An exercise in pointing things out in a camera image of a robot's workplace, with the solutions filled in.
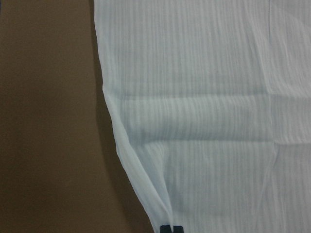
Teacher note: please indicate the brown paper table cover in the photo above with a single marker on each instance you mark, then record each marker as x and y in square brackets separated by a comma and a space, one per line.
[59, 171]

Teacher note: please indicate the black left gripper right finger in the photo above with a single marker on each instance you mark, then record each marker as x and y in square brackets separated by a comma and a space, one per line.
[178, 229]

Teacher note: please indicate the light blue button shirt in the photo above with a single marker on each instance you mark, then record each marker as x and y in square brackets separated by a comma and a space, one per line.
[210, 102]

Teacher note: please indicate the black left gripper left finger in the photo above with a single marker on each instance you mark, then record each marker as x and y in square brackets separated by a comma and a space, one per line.
[165, 229]

